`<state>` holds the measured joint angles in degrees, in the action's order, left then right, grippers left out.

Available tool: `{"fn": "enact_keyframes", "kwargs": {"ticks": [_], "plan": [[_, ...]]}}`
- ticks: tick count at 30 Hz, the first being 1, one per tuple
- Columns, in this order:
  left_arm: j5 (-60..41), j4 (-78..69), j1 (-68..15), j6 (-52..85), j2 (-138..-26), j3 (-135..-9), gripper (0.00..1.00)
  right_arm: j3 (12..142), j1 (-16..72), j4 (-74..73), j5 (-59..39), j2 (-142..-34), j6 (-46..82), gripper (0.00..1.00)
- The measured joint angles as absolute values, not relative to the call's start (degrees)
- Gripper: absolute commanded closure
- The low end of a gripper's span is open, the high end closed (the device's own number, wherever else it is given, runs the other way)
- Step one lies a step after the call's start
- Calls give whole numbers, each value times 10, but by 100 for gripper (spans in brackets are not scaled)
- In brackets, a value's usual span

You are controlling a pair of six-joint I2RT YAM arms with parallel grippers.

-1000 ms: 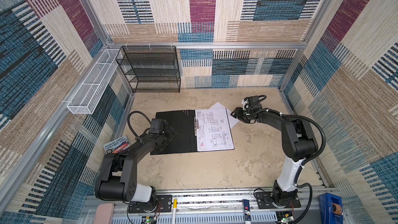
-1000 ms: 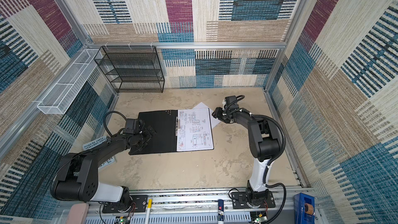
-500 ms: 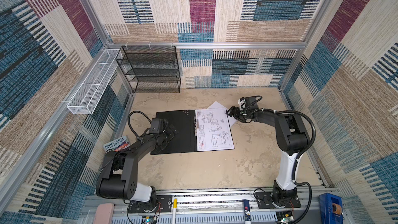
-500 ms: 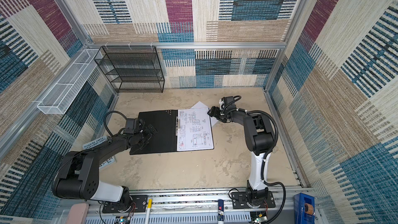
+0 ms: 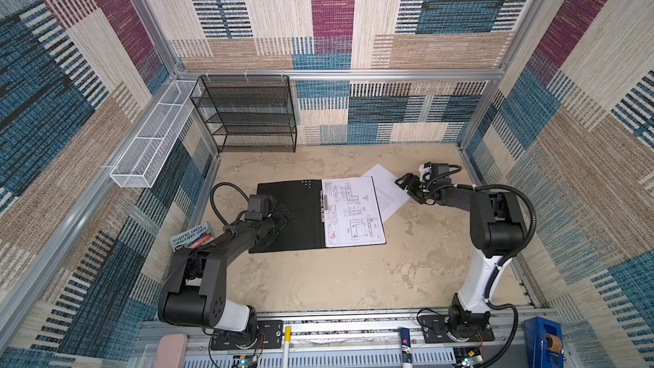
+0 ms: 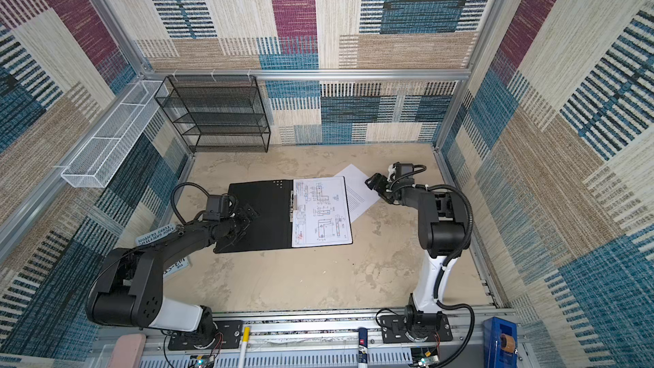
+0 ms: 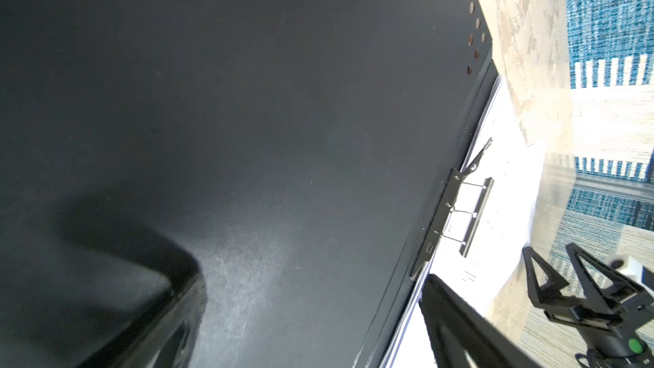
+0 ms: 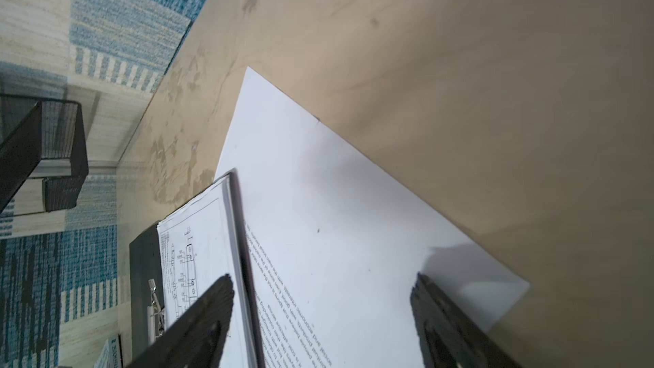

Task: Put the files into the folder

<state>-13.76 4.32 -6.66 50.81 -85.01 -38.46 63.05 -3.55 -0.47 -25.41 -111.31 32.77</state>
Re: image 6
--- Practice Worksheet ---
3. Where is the colourful children's book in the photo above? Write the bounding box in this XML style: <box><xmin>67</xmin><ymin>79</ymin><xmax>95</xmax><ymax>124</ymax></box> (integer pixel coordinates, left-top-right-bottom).
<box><xmin>135</xmin><ymin>223</ymin><xmax>191</xmax><ymax>280</ymax></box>

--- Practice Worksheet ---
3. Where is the green circuit board left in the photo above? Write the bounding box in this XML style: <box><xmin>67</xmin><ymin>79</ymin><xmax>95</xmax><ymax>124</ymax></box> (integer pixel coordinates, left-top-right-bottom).
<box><xmin>188</xmin><ymin>355</ymin><xmax>215</xmax><ymax>368</ymax></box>

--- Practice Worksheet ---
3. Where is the blue box with tape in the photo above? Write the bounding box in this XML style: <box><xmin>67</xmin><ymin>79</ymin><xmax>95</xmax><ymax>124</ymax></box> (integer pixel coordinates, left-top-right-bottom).
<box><xmin>483</xmin><ymin>317</ymin><xmax>518</xmax><ymax>368</ymax></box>

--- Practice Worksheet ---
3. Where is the white wire mesh basket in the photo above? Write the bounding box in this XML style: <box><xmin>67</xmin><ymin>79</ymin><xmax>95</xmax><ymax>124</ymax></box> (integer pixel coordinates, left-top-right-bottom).
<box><xmin>61</xmin><ymin>80</ymin><xmax>161</xmax><ymax>188</ymax></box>

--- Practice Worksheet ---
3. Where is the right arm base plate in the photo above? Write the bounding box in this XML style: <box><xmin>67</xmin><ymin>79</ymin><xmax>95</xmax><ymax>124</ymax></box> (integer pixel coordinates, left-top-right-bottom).
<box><xmin>376</xmin><ymin>313</ymin><xmax>454</xmax><ymax>344</ymax></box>

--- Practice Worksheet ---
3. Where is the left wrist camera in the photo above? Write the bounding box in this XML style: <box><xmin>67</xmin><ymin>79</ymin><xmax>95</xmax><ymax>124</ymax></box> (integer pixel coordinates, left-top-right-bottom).
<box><xmin>203</xmin><ymin>194</ymin><xmax>238</xmax><ymax>221</ymax></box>

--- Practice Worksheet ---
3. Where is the white yellow marker pen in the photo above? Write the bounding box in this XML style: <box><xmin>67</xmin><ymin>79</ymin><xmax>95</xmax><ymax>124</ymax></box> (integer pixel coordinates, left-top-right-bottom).
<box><xmin>237</xmin><ymin>326</ymin><xmax>250</xmax><ymax>368</ymax></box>

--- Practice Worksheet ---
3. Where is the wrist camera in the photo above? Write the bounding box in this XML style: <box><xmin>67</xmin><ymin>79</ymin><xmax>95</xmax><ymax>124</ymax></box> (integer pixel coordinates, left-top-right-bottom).
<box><xmin>203</xmin><ymin>194</ymin><xmax>238</xmax><ymax>221</ymax></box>
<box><xmin>388</xmin><ymin>162</ymin><xmax>415</xmax><ymax>181</ymax></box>

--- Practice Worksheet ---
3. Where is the blue glue stick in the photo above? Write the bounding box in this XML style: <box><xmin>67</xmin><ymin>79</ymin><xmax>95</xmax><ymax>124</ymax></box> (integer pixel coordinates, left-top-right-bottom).
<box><xmin>357</xmin><ymin>327</ymin><xmax>369</xmax><ymax>368</ymax></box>

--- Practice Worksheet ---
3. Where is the pink object at edge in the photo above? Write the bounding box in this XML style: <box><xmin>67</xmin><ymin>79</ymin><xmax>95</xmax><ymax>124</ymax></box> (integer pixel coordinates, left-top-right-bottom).
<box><xmin>107</xmin><ymin>334</ymin><xmax>146</xmax><ymax>368</ymax></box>

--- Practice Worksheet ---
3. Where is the orange folder black inside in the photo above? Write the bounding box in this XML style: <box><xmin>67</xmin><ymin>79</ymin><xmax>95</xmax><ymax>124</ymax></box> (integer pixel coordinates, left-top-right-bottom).
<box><xmin>213</xmin><ymin>175</ymin><xmax>354</xmax><ymax>255</ymax></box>

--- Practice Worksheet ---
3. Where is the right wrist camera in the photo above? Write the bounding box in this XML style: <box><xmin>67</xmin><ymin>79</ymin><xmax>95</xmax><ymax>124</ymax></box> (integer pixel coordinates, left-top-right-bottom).
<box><xmin>388</xmin><ymin>162</ymin><xmax>415</xmax><ymax>181</ymax></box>

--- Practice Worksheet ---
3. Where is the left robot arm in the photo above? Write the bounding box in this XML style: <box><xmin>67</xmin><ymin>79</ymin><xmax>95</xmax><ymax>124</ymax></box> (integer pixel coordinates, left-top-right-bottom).
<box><xmin>85</xmin><ymin>194</ymin><xmax>259</xmax><ymax>348</ymax></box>

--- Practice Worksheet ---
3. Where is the white paper sheet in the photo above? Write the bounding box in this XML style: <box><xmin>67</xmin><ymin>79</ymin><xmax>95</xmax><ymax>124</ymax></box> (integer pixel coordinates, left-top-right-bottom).
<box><xmin>291</xmin><ymin>177</ymin><xmax>353</xmax><ymax>249</ymax></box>

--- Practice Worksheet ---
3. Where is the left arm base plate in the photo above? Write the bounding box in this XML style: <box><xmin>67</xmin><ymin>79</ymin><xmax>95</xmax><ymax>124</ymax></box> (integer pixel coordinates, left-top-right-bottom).
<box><xmin>166</xmin><ymin>320</ymin><xmax>243</xmax><ymax>352</ymax></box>

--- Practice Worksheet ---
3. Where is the green circuit board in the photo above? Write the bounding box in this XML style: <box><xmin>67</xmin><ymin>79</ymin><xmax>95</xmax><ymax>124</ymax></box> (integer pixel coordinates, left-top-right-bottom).
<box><xmin>188</xmin><ymin>355</ymin><xmax>215</xmax><ymax>368</ymax></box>
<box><xmin>411</xmin><ymin>354</ymin><xmax>439</xmax><ymax>368</ymax></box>

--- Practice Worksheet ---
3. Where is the green circuit board right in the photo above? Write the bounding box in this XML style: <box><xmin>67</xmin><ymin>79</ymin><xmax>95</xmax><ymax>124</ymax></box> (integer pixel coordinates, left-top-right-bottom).
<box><xmin>411</xmin><ymin>354</ymin><xmax>439</xmax><ymax>368</ymax></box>

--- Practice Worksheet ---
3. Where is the printed paper sheet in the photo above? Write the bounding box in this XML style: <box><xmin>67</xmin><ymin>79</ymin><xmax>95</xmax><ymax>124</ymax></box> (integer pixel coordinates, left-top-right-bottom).
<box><xmin>335</xmin><ymin>165</ymin><xmax>380</xmax><ymax>223</ymax></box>

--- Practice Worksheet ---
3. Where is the black wire mesh shelf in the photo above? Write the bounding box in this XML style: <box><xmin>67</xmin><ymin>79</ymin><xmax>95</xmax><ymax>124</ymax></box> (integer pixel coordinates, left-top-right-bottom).
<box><xmin>154</xmin><ymin>75</ymin><xmax>271</xmax><ymax>153</ymax></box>

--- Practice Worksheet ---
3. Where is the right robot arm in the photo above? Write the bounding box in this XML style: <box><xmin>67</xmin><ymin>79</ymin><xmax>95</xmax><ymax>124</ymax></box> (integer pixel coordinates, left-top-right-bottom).
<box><xmin>364</xmin><ymin>165</ymin><xmax>476</xmax><ymax>367</ymax></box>

